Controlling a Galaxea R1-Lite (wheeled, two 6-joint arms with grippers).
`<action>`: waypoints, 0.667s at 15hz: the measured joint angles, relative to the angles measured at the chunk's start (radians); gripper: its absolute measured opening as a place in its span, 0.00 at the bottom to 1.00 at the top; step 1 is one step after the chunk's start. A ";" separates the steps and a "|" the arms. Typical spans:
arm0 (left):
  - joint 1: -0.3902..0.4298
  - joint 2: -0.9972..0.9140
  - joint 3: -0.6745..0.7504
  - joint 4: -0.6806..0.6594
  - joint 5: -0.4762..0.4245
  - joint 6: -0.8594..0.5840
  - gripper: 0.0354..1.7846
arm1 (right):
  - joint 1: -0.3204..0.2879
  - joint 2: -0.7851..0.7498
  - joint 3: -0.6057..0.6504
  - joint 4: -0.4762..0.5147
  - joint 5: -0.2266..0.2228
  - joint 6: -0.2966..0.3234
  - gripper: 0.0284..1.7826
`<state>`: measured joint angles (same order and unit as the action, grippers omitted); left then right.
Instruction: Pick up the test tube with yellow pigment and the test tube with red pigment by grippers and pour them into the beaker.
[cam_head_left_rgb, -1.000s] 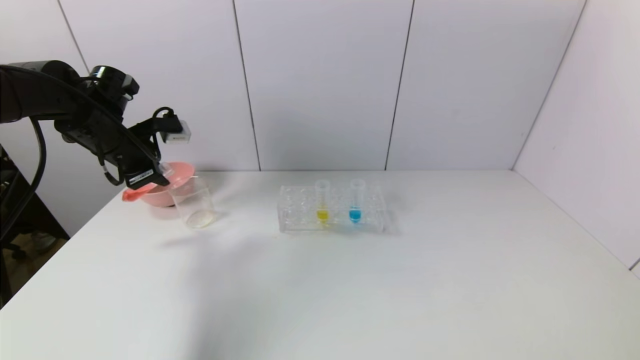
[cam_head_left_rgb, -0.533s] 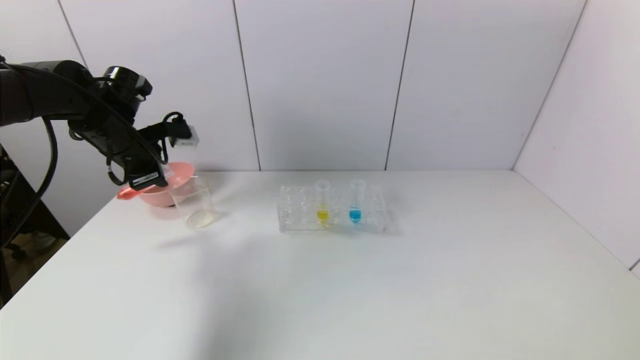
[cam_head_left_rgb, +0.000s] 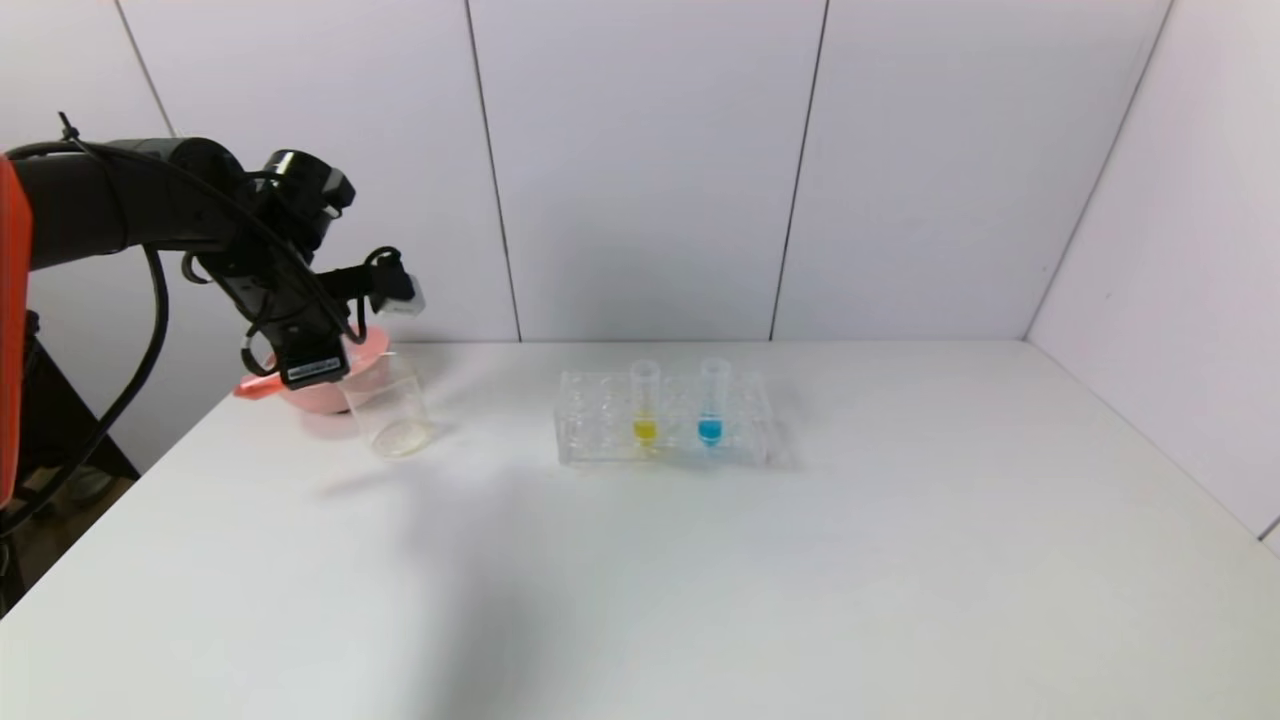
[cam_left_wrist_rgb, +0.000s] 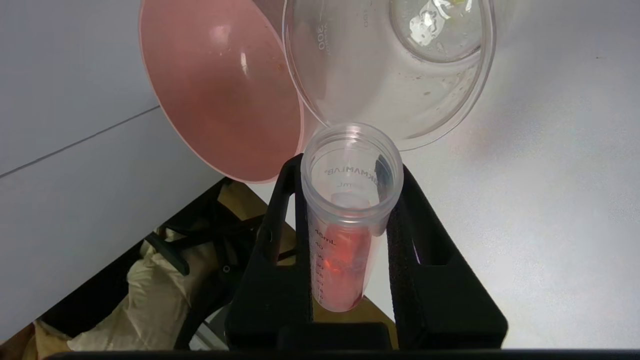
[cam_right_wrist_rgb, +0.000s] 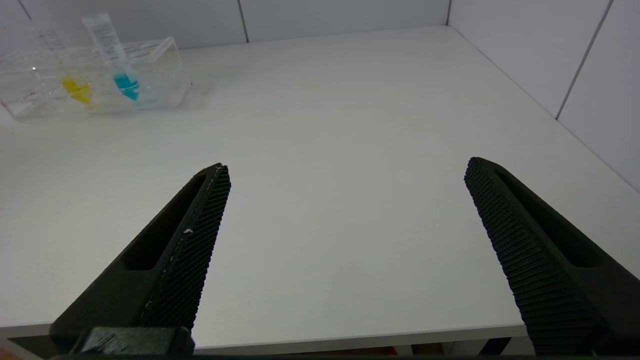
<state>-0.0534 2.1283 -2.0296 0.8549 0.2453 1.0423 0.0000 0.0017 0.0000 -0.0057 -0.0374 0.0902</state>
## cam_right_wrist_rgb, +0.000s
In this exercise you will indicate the blue pigment test tube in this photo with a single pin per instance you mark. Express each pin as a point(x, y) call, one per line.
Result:
point(126, 85)

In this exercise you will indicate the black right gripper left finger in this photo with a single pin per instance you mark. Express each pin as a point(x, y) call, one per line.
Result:
point(180, 270)

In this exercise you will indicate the clear acrylic test tube rack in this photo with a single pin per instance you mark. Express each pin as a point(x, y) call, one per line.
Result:
point(160, 85)

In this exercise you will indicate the yellow pigment test tube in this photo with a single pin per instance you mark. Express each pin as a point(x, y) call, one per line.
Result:
point(76, 89)

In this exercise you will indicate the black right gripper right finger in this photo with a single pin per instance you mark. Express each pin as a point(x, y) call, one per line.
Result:
point(540, 270)

